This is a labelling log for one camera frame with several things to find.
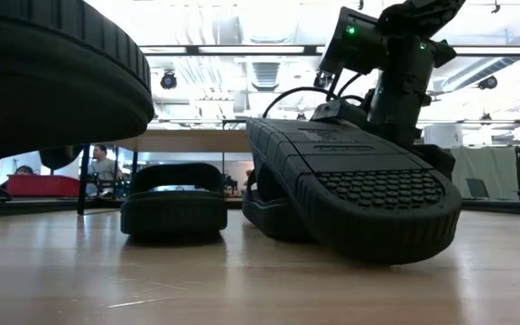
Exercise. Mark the black rubber slide sandal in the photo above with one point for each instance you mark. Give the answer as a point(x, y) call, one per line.
point(355, 158)
point(52, 67)
point(174, 212)
point(269, 219)

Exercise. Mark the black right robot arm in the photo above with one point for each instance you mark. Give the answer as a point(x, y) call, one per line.
point(400, 63)

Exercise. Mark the wooden shelf black metal legs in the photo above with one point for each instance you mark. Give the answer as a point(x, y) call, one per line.
point(188, 141)

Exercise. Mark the black ceiling spotlight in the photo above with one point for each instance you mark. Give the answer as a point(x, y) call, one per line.
point(485, 118)
point(322, 80)
point(488, 82)
point(168, 80)
point(301, 116)

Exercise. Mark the grey office chair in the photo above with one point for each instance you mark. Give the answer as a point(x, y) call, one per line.
point(477, 187)

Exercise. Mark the grey curtain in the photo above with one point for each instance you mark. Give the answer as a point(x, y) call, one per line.
point(499, 167)

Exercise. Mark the ceiling air vent grille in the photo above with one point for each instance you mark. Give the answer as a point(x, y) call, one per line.
point(265, 74)

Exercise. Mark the long ceiling light bar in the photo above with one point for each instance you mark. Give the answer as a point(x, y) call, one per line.
point(251, 49)

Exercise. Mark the person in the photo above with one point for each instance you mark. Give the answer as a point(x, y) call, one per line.
point(104, 168)
point(24, 170)

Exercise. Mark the red sofa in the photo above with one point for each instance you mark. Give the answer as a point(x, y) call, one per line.
point(43, 186)

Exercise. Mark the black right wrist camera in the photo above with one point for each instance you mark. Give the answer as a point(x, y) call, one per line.
point(339, 110)

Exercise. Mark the black aluminium table frame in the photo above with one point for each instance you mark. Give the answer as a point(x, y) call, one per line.
point(504, 207)

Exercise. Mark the round ceiling air duct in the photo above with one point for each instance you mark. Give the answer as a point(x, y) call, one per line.
point(266, 18)

